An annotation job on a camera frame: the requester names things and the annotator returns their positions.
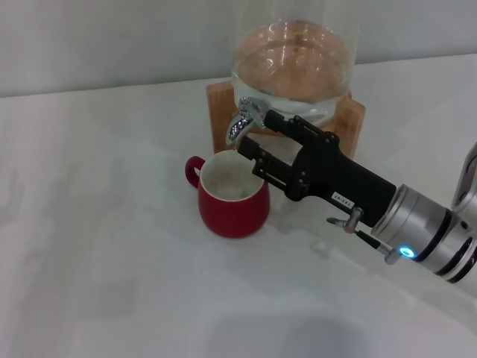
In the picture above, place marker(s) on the wooden dispenser stand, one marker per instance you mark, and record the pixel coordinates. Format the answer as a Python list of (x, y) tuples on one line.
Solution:
[(220, 112)]

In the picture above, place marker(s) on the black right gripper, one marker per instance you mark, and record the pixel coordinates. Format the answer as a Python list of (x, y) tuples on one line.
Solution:
[(335, 179)]

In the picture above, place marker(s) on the chrome faucet tap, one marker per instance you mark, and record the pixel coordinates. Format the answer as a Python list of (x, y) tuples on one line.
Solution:
[(240, 125)]

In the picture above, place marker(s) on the clear glass drink dispenser jar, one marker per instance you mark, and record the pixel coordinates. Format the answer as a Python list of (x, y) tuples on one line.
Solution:
[(294, 56)]

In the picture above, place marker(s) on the red ceramic cup white inside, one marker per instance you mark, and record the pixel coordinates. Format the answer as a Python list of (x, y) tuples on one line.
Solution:
[(231, 216)]

